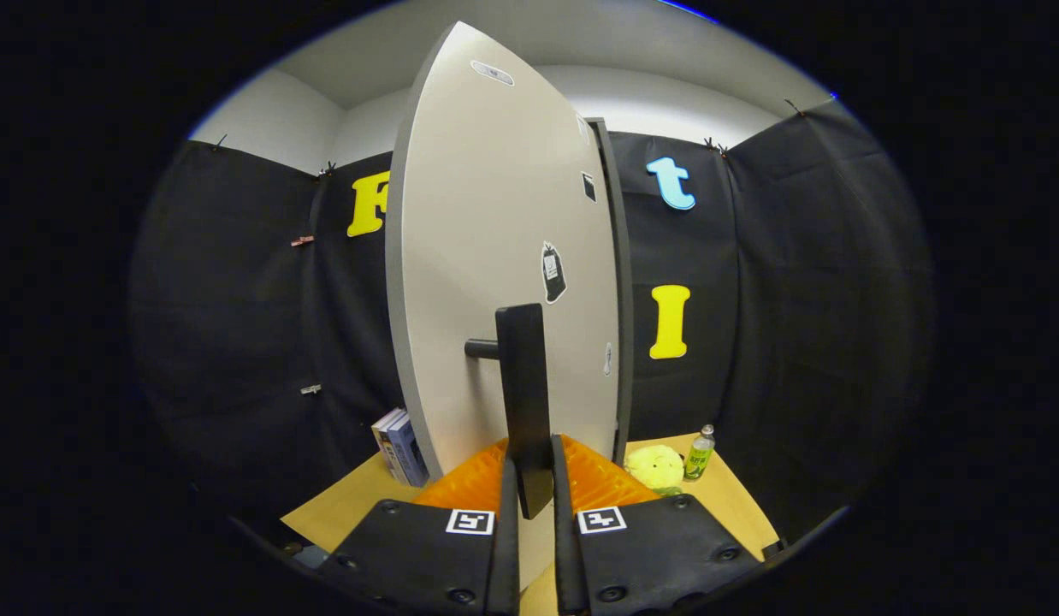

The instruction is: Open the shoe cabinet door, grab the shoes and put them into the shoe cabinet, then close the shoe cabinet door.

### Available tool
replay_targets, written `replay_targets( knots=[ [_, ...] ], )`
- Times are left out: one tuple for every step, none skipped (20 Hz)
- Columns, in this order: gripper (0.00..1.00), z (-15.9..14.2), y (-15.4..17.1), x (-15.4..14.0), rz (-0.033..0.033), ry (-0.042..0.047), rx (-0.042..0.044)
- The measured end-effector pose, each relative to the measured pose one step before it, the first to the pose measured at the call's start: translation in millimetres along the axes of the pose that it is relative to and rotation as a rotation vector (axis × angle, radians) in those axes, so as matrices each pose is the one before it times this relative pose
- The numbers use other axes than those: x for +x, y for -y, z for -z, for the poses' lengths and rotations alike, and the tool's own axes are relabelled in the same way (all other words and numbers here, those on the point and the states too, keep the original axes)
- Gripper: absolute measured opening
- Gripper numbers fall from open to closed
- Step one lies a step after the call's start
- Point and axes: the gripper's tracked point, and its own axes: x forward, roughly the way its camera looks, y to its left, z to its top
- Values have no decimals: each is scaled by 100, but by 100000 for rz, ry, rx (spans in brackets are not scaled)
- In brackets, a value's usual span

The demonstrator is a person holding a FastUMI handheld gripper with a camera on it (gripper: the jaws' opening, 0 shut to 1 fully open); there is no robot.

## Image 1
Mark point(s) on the green drink bottle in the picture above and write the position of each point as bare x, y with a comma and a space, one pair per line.
699, 458

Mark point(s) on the black binder clip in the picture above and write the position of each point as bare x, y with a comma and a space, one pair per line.
793, 107
218, 141
325, 169
714, 147

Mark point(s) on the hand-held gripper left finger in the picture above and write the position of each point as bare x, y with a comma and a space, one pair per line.
427, 556

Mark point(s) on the blue book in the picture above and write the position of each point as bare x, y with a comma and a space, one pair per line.
408, 449

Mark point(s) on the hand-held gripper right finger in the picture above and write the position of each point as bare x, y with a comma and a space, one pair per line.
562, 530

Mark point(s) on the white book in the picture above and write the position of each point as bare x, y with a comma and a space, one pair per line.
384, 441

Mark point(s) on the yellow plush toy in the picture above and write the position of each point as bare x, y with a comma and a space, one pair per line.
653, 466

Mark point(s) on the black backdrop cloth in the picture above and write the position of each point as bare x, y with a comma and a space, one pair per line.
803, 299

